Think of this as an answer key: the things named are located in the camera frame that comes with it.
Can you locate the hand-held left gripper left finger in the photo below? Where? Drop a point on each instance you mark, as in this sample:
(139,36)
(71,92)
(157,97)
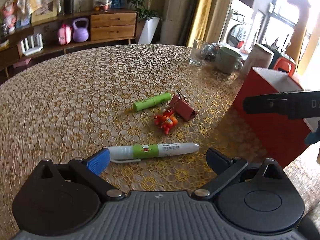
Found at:
(98,163)

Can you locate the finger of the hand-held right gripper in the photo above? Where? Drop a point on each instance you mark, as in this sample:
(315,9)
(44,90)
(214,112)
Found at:
(313,137)
(275,103)

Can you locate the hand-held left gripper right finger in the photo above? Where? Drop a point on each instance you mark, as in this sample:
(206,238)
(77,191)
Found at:
(215,161)

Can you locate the red cardboard box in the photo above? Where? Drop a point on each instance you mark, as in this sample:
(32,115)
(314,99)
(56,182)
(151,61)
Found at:
(265,130)

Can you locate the white and green marker pen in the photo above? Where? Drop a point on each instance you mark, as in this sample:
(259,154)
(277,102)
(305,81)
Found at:
(170,148)

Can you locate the white kettle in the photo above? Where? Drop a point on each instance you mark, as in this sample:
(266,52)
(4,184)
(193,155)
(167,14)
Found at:
(258,57)

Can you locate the pale green mug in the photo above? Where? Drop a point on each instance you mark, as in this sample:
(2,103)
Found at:
(227,61)

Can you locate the red binder clip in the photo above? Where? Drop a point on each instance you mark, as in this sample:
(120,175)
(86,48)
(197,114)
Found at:
(181,107)

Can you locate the orange toy figure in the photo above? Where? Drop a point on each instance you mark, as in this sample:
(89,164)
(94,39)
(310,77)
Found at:
(165,121)

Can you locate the washing machine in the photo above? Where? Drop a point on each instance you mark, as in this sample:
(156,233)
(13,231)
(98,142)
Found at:
(238,32)

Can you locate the green tube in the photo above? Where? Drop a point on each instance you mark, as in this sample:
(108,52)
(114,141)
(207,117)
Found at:
(150,102)

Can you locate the patterned lace tablecloth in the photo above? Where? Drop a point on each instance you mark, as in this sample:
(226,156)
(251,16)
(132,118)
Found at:
(75,85)

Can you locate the clear drinking glass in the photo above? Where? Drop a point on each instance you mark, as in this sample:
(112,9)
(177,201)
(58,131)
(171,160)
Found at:
(198,52)

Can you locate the yellow curtain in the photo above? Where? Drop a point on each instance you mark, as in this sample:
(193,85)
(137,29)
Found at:
(201,12)

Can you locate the pink box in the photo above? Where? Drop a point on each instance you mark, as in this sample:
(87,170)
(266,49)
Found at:
(22,62)

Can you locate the purple kettlebell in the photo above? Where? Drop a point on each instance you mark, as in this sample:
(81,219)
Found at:
(80,32)

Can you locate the white router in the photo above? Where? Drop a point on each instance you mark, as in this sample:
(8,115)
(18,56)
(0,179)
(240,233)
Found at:
(31,46)

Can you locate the grey curtain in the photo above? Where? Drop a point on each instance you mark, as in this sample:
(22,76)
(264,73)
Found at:
(175,10)

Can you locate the white planter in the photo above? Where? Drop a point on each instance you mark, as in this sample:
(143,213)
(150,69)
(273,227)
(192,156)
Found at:
(148,31)

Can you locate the wooden cabinet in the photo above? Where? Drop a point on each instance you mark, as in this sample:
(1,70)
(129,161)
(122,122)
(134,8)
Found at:
(112,20)

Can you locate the green potted plant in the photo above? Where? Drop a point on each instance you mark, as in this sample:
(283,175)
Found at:
(145,10)

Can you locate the black speaker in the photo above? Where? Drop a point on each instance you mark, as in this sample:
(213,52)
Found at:
(69,5)

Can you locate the clear plastic bag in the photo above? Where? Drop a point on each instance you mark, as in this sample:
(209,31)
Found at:
(102,0)

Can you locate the picture frame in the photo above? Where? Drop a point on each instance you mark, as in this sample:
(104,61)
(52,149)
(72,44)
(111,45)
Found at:
(44,12)

